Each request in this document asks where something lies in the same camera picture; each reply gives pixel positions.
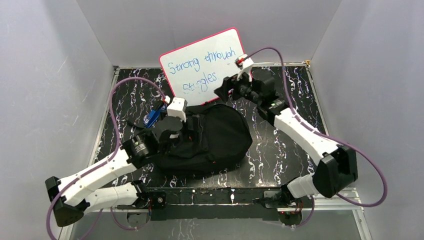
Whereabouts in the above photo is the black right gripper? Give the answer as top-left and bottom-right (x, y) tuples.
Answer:
(214, 67), (262, 105)

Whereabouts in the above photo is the black student backpack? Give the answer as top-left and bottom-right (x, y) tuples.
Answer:
(151, 104), (253, 176)

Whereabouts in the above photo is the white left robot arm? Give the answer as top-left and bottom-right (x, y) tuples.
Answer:
(45, 97), (187, 227)

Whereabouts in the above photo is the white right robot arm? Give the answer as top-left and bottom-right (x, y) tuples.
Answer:
(214, 54), (358, 207)

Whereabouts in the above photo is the pink framed whiteboard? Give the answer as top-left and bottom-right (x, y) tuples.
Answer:
(159, 28), (245, 106)

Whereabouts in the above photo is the blue tag on backpack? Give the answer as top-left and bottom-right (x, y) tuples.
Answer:
(143, 105), (166, 128)

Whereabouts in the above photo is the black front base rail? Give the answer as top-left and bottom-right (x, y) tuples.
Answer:
(145, 187), (316, 222)

